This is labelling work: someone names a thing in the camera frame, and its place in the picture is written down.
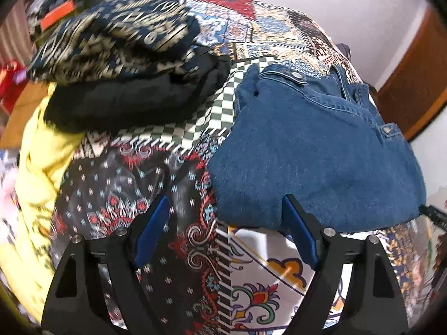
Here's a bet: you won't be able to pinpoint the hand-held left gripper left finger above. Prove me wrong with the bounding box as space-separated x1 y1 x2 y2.
40 195 172 335

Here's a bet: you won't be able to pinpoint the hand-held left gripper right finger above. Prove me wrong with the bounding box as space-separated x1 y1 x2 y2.
282 194 409 335

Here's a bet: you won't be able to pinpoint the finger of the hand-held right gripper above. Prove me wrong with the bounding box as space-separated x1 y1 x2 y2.
421 205 447 231

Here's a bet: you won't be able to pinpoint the blue denim jeans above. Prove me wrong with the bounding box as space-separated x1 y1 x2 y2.
206 61 429 235

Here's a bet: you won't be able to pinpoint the patchwork printed blanket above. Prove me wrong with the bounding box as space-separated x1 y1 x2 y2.
52 0 444 335

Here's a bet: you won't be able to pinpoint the yellow cloth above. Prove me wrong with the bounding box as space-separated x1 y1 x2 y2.
14 84 89 326

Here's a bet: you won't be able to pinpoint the black garment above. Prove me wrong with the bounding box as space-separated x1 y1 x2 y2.
45 47 233 134

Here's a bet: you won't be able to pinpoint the wooden door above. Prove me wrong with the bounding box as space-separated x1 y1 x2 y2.
376 7 447 142

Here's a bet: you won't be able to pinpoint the navy patterned garment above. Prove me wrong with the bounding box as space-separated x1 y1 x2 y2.
26 0 202 85

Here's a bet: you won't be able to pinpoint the red plush toy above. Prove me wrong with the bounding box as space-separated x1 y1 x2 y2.
0 61 29 113

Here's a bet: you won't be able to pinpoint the orange box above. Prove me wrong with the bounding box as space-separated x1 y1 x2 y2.
40 2 76 30

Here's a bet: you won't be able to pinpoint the striped brown curtain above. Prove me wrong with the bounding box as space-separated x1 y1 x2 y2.
0 3 39 64

